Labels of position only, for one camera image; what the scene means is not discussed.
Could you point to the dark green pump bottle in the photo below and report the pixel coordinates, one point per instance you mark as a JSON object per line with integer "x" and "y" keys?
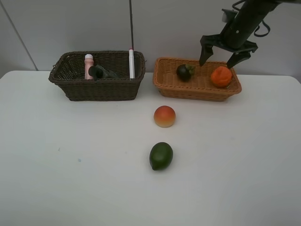
{"x": 98, "y": 72}

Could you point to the pink small bottle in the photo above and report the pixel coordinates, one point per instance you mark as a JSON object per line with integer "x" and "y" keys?
{"x": 89, "y": 62}

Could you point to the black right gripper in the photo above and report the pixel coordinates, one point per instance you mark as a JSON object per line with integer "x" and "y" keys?
{"x": 230, "y": 39}

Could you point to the green lime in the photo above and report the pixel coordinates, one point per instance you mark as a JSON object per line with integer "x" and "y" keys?
{"x": 161, "y": 156}

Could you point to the peeled orange tangerine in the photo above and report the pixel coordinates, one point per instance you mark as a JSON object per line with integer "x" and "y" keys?
{"x": 221, "y": 77}

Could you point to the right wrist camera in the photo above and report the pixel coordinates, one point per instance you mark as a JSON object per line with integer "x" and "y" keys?
{"x": 228, "y": 15}

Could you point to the dark purple mangosteen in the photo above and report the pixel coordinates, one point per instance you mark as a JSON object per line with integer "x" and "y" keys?
{"x": 185, "y": 72}

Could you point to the white pink-tipped marker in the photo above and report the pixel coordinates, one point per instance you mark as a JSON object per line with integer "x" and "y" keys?
{"x": 131, "y": 64}

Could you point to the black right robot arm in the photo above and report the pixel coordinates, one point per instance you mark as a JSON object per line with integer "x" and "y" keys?
{"x": 240, "y": 25}

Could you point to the dark brown wicker basket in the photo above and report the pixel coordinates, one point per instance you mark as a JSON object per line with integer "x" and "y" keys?
{"x": 69, "y": 75}

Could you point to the red-orange peach fruit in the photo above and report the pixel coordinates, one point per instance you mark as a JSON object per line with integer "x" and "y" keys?
{"x": 164, "y": 116}

